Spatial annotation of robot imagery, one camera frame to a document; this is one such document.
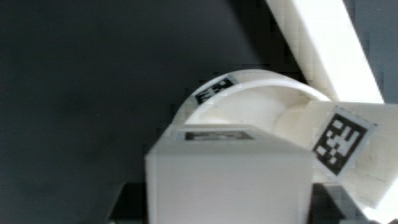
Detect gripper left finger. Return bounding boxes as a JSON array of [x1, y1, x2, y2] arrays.
[[109, 183, 148, 224]]

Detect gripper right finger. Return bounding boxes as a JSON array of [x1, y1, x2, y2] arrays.
[[309, 183, 368, 224]]

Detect white stool leg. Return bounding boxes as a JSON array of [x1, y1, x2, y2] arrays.
[[277, 101, 398, 224], [146, 125, 313, 224]]

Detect white round stool seat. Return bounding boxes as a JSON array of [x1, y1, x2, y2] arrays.
[[171, 69, 329, 132]]

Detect white L-shaped obstacle frame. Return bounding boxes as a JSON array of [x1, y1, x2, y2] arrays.
[[265, 0, 384, 104]]

